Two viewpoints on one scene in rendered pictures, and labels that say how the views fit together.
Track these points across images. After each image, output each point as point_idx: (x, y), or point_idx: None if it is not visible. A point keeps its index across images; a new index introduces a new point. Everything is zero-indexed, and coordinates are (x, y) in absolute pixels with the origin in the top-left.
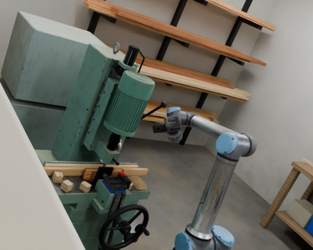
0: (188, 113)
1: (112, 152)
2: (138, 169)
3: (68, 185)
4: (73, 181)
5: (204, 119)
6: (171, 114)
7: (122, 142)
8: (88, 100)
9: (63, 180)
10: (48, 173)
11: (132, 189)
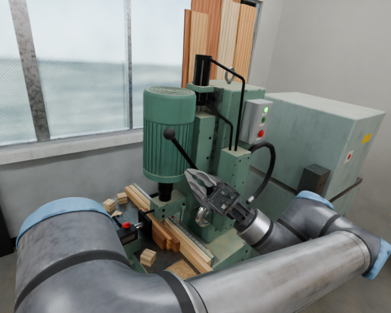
0: (339, 222)
1: (156, 200)
2: (202, 264)
3: (103, 202)
4: (128, 212)
5: (324, 239)
6: (290, 203)
7: (222, 217)
8: None
9: (126, 205)
10: (126, 194)
11: (151, 269)
